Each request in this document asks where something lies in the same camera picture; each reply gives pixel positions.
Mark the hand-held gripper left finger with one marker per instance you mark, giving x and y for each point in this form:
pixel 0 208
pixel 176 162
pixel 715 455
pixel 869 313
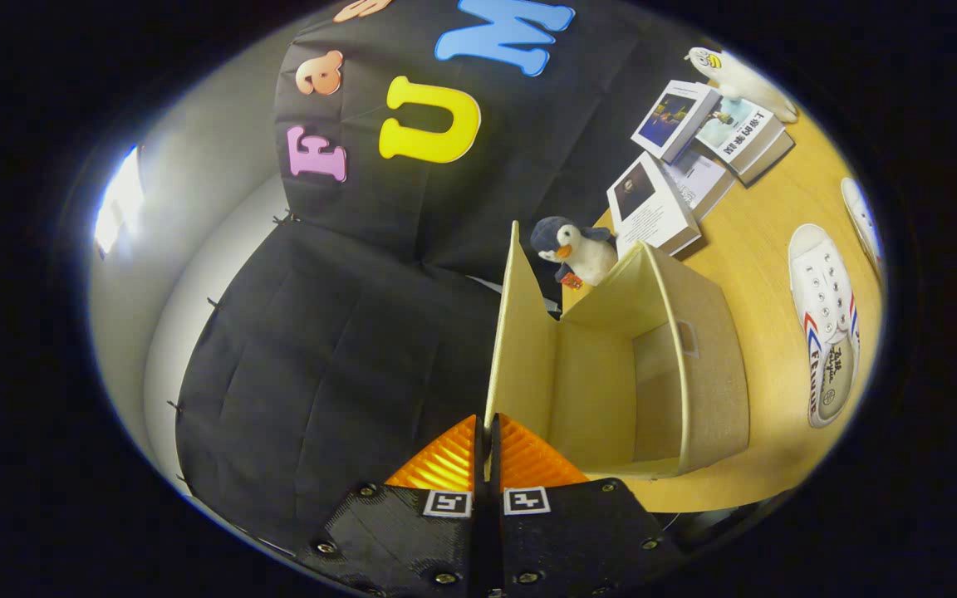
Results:
pixel 412 540

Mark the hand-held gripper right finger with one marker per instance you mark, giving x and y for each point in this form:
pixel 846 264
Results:
pixel 561 540

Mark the beige fabric storage box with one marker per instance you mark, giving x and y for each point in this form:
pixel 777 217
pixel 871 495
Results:
pixel 595 390

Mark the white canvas shoe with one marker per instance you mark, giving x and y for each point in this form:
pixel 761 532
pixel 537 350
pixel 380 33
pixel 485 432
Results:
pixel 861 216
pixel 823 307

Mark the black backdrop cloth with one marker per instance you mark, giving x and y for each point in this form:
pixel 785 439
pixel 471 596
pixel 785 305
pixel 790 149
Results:
pixel 321 349

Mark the penguin plush toy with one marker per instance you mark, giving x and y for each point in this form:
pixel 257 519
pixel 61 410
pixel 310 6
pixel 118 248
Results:
pixel 586 253

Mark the book with portrait cover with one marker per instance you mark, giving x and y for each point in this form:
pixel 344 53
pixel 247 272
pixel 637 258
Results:
pixel 649 212

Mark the white book with text cover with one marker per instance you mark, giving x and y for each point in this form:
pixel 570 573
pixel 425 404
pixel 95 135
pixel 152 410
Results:
pixel 703 178

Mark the book with blue picture cover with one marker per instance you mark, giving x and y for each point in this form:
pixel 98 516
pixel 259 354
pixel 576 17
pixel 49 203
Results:
pixel 669 116

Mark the thick book pale blue cover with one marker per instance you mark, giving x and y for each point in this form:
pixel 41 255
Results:
pixel 740 133

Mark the white duck plush toy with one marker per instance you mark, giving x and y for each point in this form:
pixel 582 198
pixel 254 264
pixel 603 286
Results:
pixel 744 83

